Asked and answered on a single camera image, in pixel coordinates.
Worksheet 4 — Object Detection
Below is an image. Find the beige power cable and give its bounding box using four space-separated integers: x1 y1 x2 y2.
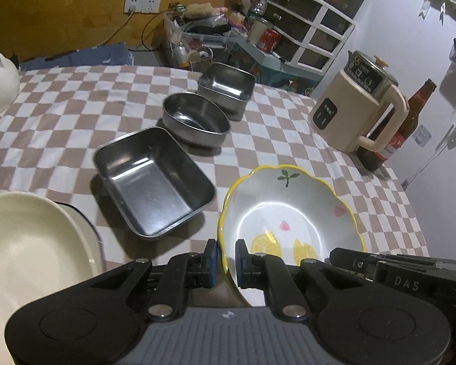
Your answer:
99 11 133 46

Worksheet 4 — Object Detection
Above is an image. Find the white leaf-print plate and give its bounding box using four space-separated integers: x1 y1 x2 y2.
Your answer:
55 202 103 244

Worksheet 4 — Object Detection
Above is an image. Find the white cat-shaped ceramic bowl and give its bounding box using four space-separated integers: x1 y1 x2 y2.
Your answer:
0 52 20 121

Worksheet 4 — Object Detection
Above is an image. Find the brown beer bottle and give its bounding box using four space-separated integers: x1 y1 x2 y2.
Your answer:
356 79 437 172

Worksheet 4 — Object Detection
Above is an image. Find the yellow-rimmed lemon-print bowl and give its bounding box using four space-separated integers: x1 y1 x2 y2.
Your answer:
217 165 366 307

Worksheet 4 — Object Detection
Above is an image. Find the beige electric kettle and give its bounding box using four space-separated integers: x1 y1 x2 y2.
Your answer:
308 50 409 153

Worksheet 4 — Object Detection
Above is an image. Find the white cup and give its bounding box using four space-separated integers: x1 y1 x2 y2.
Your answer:
248 19 274 44

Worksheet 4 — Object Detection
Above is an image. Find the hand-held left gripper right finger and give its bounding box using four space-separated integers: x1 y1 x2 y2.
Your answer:
235 239 361 321

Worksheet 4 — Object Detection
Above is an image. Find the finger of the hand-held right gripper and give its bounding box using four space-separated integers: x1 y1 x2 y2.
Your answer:
329 247 378 278

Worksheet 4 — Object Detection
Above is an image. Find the clear plastic water bottle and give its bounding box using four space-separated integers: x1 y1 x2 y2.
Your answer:
247 0 270 23

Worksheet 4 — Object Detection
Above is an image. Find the white plastic drawer unit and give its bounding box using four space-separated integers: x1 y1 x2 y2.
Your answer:
264 0 356 75

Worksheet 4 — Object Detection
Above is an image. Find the white wall socket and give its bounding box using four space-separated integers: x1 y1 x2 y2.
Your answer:
124 0 161 14

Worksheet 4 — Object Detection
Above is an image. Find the brown white checkered tablecloth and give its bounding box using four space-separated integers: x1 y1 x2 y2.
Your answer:
0 64 430 365

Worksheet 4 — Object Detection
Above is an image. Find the blue cloth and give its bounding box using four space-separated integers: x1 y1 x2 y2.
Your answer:
19 43 133 71

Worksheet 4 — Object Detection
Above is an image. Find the square steel container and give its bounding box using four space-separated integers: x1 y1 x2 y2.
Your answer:
197 62 256 121

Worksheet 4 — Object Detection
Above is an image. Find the large rectangular steel container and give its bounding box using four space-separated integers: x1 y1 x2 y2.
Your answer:
93 127 216 239

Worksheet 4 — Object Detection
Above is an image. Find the teal side table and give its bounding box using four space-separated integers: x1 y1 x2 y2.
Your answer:
228 40 323 96

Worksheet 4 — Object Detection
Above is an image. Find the small white wall switch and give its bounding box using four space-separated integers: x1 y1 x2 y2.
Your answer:
414 125 434 147

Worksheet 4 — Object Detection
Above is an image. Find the oval steel bowl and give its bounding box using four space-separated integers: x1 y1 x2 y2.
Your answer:
162 92 231 149

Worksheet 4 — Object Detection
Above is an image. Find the black cable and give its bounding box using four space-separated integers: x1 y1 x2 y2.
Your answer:
141 11 175 51

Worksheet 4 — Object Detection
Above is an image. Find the clear plastic storage box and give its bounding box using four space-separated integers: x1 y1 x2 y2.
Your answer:
163 9 247 71

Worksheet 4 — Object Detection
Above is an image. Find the cream bowl with handles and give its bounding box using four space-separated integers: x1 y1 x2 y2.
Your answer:
0 191 105 365

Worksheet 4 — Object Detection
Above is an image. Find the red drink can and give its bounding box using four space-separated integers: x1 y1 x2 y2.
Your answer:
256 28 282 53

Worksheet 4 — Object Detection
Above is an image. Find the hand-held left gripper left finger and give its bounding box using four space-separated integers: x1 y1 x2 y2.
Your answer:
85 239 218 322

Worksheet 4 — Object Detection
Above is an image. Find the brown plush toy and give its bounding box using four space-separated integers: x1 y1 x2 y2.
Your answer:
185 3 217 19

